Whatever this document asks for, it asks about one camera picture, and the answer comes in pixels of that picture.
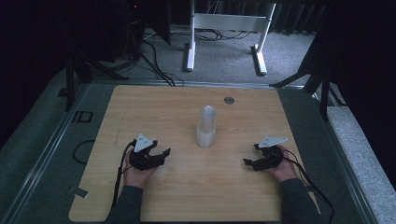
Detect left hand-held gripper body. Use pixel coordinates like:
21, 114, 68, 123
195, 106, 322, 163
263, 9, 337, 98
128, 133, 166, 172

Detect black floor cables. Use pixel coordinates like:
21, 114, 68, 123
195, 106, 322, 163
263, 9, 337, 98
139, 39, 185, 88

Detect white desk frame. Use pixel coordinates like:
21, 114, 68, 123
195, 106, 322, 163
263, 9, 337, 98
185, 0, 277, 77

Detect person's left hand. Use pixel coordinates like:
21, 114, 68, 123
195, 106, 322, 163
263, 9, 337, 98
122, 151, 159, 190

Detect right hand-held gripper cable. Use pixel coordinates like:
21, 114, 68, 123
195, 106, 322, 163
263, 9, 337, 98
279, 148, 336, 224

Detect grey tape piece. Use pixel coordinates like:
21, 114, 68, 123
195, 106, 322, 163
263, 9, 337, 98
68, 186, 90, 200

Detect stack of transparent plastic cups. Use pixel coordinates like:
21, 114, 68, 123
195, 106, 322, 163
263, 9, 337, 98
195, 105, 218, 149

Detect hand-held gripper cable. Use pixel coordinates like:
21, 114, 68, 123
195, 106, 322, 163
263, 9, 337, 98
279, 148, 336, 224
110, 139, 138, 210

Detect left hand-held gripper cable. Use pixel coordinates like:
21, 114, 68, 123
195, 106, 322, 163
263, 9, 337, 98
110, 139, 138, 210

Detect cable bundle under desk frame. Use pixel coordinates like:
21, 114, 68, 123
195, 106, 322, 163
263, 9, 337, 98
173, 27, 254, 43

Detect dark computer tower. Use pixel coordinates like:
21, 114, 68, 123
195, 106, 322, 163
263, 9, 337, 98
92, 0, 147, 63

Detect black tripod stand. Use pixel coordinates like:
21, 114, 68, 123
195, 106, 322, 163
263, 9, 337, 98
64, 46, 129, 112
268, 31, 347, 121

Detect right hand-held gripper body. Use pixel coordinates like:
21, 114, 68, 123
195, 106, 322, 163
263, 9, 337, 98
252, 135, 285, 173

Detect black cable loop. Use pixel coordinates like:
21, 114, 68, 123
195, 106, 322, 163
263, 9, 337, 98
72, 139, 96, 165

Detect person's right hand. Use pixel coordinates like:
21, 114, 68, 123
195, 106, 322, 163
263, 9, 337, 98
264, 145, 299, 183

